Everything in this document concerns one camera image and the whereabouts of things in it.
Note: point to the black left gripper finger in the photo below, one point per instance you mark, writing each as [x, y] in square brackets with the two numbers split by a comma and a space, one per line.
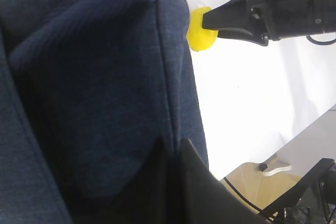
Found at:
[188, 193]

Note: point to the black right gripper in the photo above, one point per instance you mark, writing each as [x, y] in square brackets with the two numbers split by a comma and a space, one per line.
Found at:
[274, 19]

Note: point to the yellow lemon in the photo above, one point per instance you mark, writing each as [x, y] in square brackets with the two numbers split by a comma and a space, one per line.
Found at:
[199, 38]

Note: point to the dark blue lunch bag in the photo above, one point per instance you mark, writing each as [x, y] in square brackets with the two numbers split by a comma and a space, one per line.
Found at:
[87, 88]

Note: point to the white table foot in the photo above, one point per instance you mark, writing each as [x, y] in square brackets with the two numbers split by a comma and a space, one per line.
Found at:
[271, 166]

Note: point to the black stand frame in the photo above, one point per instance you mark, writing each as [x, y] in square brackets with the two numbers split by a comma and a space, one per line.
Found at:
[310, 200]

